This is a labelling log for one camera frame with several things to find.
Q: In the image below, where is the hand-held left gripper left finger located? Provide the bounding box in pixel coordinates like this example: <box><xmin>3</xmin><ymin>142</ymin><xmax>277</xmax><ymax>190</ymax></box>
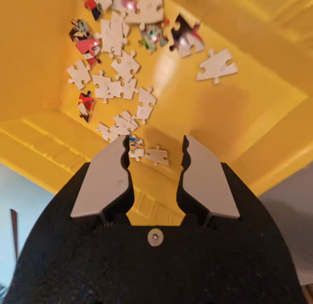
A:
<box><xmin>70</xmin><ymin>135</ymin><xmax>135</xmax><ymax>225</ymax></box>

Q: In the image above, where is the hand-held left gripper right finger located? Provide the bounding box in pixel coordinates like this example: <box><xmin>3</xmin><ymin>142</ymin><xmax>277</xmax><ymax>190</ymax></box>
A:
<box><xmin>177</xmin><ymin>135</ymin><xmax>240</xmax><ymax>226</ymax></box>

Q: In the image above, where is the blue yellow puzzle piece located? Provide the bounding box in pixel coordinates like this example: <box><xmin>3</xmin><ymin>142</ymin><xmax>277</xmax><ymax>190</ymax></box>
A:
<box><xmin>128</xmin><ymin>135</ymin><xmax>145</xmax><ymax>161</ymax></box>

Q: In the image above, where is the yellow plastic bin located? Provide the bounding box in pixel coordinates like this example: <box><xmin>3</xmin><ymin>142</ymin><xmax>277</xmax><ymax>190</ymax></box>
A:
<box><xmin>0</xmin><ymin>0</ymin><xmax>313</xmax><ymax>226</ymax></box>

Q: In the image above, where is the heap of printed puzzle pieces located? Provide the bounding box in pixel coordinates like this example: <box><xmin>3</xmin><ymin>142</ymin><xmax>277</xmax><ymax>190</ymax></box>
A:
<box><xmin>66</xmin><ymin>0</ymin><xmax>239</xmax><ymax>166</ymax></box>

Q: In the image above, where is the white paper sheet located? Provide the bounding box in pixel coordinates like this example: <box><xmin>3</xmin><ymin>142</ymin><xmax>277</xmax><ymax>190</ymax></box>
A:
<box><xmin>0</xmin><ymin>163</ymin><xmax>55</xmax><ymax>287</ymax></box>

